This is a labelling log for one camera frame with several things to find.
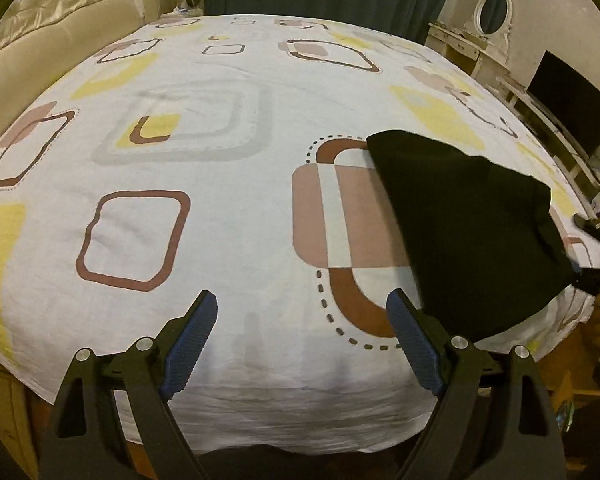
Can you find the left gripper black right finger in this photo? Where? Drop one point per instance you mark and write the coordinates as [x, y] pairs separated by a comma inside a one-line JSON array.
[[492, 419]]

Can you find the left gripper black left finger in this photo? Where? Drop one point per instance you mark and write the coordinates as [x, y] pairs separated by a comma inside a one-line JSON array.
[[85, 440]]

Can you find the black pants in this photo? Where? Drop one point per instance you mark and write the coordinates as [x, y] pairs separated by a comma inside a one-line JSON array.
[[485, 251]]

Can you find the black flat television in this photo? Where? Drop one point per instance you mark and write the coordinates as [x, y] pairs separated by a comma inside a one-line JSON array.
[[571, 98]]

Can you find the white vanity table with mirror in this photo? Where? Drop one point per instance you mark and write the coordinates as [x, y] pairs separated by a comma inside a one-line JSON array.
[[480, 48]]

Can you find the patterned white bed sheet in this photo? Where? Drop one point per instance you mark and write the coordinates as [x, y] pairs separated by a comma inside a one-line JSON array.
[[229, 153]]

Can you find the cream tufted headboard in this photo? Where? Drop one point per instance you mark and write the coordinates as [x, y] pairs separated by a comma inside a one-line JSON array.
[[41, 40]]

